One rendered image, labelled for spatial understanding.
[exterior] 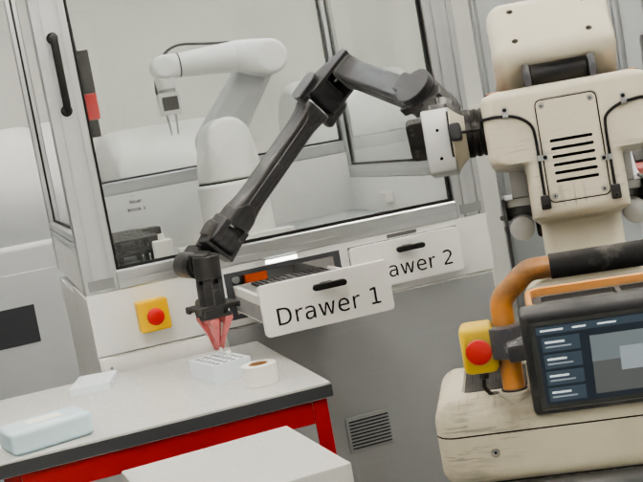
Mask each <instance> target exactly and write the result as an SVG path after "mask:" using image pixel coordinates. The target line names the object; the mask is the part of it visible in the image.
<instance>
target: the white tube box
mask: <svg viewBox="0 0 643 482"><path fill-rule="evenodd" d="M250 361H251V358H250V356H248V355H242V354H237V353H233V352H232V354H231V355H228V356H226V353H225V351H223V353H222V354H218V353H214V354H210V355H207V356H204V357H201V358H197V359H194V360H190V361H188V362H189V367H190V372H191V377H192V378H193V379H197V380H201V381H205V382H209V383H216V384H219V383H224V382H227V381H230V380H234V379H237V378H240V377H242V373H241V368H240V367H241V365H243V364H245V363H247V362H250Z"/></svg>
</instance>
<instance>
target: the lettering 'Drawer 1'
mask: <svg viewBox="0 0 643 482"><path fill-rule="evenodd" d="M369 290H370V291H371V290H373V291H374V296H375V302H372V304H376V303H381V302H382V301H381V300H380V301H378V299H377V295H376V289H375V287H372V288H370V289H369ZM357 296H360V295H356V296H353V297H352V298H353V303H354V309H356V302H355V298H356V297H357ZM344 299H345V300H346V301H347V303H343V304H341V301H342V300H344ZM334 301H335V300H332V311H331V309H330V306H329V304H328V302H325V306H324V311H323V308H322V306H321V304H319V306H320V308H321V311H322V314H323V315H324V316H326V305H327V307H328V309H329V311H330V313H331V314H334ZM346 304H349V300H348V299H347V298H345V297H344V298H341V299H340V300H339V308H340V310H341V311H348V310H349V309H350V307H349V308H347V309H342V307H341V306H343V305H346ZM309 307H312V308H313V310H311V311H308V312H307V313H306V318H308V319H311V318H313V317H315V318H316V317H317V314H316V309H315V307H314V306H312V305H310V306H307V307H305V309H307V308H309ZM279 310H287V311H288V313H289V320H288V321H287V322H284V323H281V321H280V316H279ZM299 310H302V307H301V308H298V309H295V311H296V317H297V321H299V315H298V311H299ZM311 312H314V316H312V317H309V316H308V313H311ZM277 319H278V324H279V326H280V325H285V324H287V323H289V322H290V321H291V319H292V314H291V311H290V310H289V309H288V308H278V309H277Z"/></svg>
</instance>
